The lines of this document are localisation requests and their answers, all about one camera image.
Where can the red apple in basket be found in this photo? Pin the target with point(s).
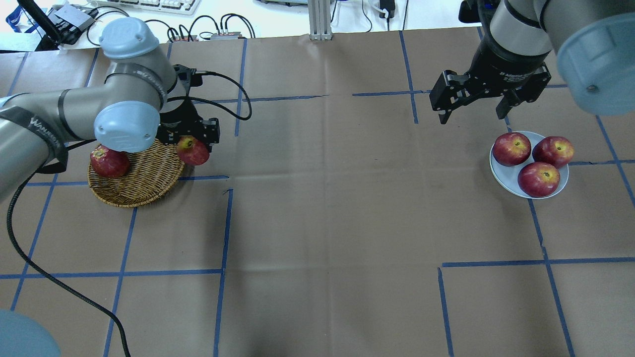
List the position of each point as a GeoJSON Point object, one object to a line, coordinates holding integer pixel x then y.
{"type": "Point", "coordinates": [108, 163]}

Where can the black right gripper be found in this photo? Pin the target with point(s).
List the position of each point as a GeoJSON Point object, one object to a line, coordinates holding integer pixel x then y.
{"type": "Point", "coordinates": [506, 64]}

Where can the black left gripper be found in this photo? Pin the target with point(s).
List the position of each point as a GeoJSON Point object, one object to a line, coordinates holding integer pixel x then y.
{"type": "Point", "coordinates": [174, 117]}

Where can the red apple on plate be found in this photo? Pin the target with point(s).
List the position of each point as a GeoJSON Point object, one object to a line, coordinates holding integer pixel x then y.
{"type": "Point", "coordinates": [555, 150]}
{"type": "Point", "coordinates": [539, 179]}
{"type": "Point", "coordinates": [511, 149]}

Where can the red yellow apple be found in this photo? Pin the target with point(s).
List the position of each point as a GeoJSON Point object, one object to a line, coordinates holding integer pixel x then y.
{"type": "Point", "coordinates": [191, 151]}

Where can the aluminium frame post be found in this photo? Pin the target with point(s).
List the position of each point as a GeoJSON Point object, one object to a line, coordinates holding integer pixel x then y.
{"type": "Point", "coordinates": [319, 20]}

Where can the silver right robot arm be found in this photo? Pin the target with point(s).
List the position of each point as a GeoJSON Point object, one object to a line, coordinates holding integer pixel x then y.
{"type": "Point", "coordinates": [593, 41]}

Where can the red apple on plate rear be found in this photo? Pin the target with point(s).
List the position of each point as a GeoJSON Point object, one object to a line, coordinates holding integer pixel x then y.
{"type": "Point", "coordinates": [511, 149]}

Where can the white keyboard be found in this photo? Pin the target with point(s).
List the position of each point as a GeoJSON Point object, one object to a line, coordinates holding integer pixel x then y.
{"type": "Point", "coordinates": [186, 7]}

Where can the red apple on plate outer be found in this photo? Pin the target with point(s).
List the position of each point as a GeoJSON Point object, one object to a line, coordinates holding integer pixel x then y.
{"type": "Point", "coordinates": [555, 150]}

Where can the red apple on plate front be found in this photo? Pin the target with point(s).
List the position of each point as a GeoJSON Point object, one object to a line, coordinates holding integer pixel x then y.
{"type": "Point", "coordinates": [539, 179]}

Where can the woven wicker basket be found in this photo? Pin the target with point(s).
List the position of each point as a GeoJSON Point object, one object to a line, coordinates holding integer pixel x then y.
{"type": "Point", "coordinates": [149, 176]}

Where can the light blue plate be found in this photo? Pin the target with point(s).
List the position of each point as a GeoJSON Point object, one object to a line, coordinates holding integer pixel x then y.
{"type": "Point", "coordinates": [507, 177]}

